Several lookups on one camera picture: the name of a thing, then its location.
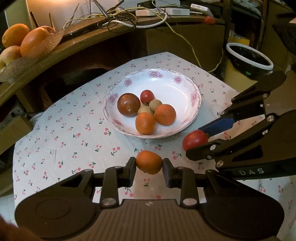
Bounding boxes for black bin with white rim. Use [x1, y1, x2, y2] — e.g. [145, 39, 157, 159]
[226, 43, 274, 81]

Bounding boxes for large orange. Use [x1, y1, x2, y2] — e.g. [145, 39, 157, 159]
[20, 28, 50, 57]
[2, 24, 30, 48]

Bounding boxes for green-brown kiwi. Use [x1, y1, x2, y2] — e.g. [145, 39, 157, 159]
[149, 99, 163, 113]
[137, 106, 153, 115]

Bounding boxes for white power strip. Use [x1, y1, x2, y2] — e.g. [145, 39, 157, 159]
[190, 3, 211, 14]

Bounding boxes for large dark red tomato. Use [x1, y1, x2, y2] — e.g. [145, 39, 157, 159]
[117, 93, 141, 117]

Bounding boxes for yellow cable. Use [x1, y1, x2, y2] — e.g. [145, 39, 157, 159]
[159, 13, 223, 73]

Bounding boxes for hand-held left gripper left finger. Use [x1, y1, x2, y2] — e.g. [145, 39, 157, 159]
[58, 157, 137, 207]

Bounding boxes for white adapter box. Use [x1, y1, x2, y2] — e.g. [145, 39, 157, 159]
[135, 9, 190, 17]

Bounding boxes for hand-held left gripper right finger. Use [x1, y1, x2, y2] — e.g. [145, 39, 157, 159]
[162, 158, 234, 207]

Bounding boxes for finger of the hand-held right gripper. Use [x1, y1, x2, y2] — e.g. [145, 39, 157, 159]
[186, 113, 281, 171]
[198, 71, 287, 136]

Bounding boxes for small orange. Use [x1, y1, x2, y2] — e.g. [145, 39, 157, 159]
[136, 150, 163, 175]
[154, 104, 177, 126]
[135, 112, 156, 135]

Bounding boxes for small red tomato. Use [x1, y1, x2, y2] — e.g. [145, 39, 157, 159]
[140, 90, 155, 105]
[182, 130, 209, 152]

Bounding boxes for glass fruit bowl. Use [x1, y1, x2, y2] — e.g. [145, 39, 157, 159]
[0, 30, 65, 82]

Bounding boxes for yellow-red apple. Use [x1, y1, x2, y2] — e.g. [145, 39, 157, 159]
[0, 46, 22, 67]

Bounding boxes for white cable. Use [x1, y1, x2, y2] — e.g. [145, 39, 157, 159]
[97, 13, 168, 29]

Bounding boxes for cherry print tablecloth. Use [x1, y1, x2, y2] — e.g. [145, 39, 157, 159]
[13, 51, 296, 210]

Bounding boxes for white floral plate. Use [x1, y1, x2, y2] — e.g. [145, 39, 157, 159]
[103, 68, 202, 139]

